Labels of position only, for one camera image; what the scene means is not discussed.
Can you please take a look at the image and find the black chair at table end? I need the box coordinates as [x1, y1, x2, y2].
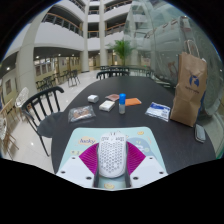
[95, 69, 131, 81]

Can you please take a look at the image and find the large grey cylindrical machine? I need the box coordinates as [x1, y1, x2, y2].
[146, 14, 224, 116]

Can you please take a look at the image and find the clear bag with brown contents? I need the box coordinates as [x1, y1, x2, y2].
[67, 105, 97, 124]

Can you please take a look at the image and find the potted palm plant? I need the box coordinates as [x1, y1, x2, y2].
[108, 38, 136, 68]

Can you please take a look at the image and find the black wooden spindle chair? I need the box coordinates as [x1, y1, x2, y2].
[21, 85, 66, 158]

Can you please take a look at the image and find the group of dark chairs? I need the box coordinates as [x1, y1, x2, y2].
[34, 68, 81, 92]

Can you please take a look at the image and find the brown flat packet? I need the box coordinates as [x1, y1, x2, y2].
[105, 93, 121, 102]

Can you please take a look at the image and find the flat white box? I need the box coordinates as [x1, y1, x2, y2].
[98, 100, 116, 113]

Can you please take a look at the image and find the light teal printed mouse pad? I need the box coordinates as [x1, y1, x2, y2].
[56, 125, 168, 191]

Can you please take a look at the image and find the brown paper bag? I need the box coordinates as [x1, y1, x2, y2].
[169, 39, 209, 129]

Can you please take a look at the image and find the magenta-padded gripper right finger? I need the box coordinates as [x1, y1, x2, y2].
[125, 141, 169, 189]

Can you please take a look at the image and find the white perforated computer mouse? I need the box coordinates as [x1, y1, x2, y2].
[96, 130, 129, 179]

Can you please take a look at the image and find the small white box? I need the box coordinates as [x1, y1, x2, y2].
[87, 94, 100, 104]

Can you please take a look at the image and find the small bottle with blue cap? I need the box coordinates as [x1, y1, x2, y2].
[118, 93, 127, 116]

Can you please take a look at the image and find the white lattice-back chair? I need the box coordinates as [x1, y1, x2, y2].
[14, 86, 31, 110]
[0, 115, 20, 158]

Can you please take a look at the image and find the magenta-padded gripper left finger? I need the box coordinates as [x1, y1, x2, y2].
[55, 142, 100, 188]

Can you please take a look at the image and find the white and blue plastic packet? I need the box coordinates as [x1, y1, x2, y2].
[144, 101, 172, 123]

